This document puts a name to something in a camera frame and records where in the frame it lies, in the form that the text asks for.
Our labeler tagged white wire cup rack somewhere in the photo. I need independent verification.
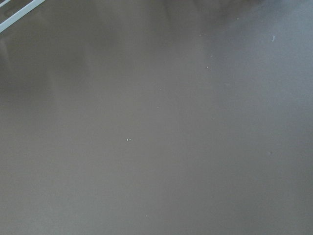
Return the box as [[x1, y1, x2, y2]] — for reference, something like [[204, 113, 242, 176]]
[[0, 0, 45, 32]]

